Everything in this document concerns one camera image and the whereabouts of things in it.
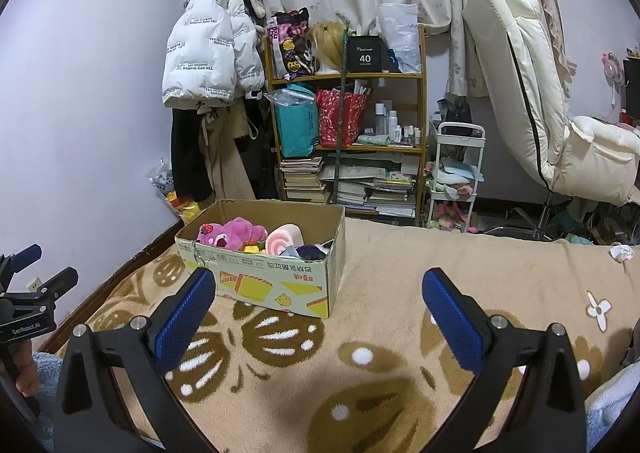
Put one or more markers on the crumpled white tissue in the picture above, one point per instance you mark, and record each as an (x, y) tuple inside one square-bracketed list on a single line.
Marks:
[(621, 252)]

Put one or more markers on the clear bag of toys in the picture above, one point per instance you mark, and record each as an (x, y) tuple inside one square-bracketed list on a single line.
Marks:
[(172, 188)]

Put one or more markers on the black coat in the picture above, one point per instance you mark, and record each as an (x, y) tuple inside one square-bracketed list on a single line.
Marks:
[(187, 153)]

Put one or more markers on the group of small bottles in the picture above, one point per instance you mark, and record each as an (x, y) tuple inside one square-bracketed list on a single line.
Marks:
[(395, 125)]

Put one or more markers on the blonde wig on head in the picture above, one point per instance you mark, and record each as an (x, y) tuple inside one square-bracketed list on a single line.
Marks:
[(327, 40)]

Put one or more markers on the black box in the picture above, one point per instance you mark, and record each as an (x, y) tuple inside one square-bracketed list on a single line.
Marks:
[(366, 55)]

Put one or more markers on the white wall socket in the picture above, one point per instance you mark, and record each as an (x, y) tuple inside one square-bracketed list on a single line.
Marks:
[(34, 284)]

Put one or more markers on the pink bear plush toy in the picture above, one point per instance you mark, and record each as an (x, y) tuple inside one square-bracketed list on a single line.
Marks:
[(240, 230)]

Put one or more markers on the yellow plush toy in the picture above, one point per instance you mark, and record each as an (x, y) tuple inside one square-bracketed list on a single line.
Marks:
[(252, 248)]

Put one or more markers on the beige trench coat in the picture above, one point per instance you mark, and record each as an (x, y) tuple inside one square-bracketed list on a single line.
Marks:
[(225, 158)]

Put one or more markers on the beige leaf-patterned blanket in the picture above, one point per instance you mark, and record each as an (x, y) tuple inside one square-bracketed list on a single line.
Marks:
[(380, 273)]

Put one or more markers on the dark screen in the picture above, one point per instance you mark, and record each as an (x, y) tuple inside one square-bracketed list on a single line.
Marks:
[(632, 88)]

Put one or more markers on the white puffer jacket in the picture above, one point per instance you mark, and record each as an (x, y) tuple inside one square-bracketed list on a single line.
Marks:
[(200, 43)]

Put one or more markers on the red gift bag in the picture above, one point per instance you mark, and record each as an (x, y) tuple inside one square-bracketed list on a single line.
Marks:
[(340, 118)]

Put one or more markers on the black pink patterned bag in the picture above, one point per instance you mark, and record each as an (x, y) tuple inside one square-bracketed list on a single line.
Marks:
[(290, 48)]

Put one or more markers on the person's left hand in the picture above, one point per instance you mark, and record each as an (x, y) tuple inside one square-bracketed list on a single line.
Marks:
[(27, 375)]

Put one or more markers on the black and white plush toy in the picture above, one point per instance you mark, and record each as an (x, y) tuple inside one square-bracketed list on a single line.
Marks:
[(310, 252)]

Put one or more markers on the wooden shelf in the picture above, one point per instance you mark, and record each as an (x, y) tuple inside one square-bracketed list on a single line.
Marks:
[(345, 76)]

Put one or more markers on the white plastic bag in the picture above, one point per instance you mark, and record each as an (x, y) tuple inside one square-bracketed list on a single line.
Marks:
[(400, 38)]

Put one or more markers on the black hanging garment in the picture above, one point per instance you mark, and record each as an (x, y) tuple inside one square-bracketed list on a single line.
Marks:
[(262, 143)]

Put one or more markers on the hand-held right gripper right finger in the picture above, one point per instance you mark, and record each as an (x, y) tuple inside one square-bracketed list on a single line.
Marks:
[(450, 318)]

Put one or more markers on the pink fan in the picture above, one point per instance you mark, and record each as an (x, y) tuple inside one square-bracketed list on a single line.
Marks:
[(612, 70)]

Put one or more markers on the pile of papers and booklets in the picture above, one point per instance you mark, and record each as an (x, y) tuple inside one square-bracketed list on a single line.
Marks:
[(380, 193)]

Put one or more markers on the white trolley cart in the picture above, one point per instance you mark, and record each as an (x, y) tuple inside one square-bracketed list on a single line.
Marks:
[(460, 130)]

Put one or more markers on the teal shopping bag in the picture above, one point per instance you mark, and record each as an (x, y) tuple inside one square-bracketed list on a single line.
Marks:
[(297, 128)]

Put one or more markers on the stack of books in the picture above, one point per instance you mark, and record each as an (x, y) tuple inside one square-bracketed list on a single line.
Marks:
[(302, 180)]

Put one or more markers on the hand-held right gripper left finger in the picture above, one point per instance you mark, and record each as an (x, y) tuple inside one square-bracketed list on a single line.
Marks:
[(187, 318)]

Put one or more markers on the printed cardboard box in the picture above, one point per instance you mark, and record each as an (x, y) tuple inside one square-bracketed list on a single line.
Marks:
[(260, 278)]

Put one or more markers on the cream padded chair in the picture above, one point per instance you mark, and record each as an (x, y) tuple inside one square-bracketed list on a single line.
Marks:
[(525, 83)]

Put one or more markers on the light blue cloth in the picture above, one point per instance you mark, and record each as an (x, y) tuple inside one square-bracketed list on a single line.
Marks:
[(615, 413)]

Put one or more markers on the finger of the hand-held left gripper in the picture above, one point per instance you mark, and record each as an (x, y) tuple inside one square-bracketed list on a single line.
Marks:
[(25, 255), (57, 285)]

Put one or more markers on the pink swirl roll plush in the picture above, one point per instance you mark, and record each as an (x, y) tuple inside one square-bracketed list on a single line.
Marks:
[(282, 240)]

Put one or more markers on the blue fluffy blanket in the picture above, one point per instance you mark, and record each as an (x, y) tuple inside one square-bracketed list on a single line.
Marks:
[(47, 403)]

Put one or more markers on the green pole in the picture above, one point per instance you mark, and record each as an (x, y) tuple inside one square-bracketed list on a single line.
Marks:
[(341, 108)]

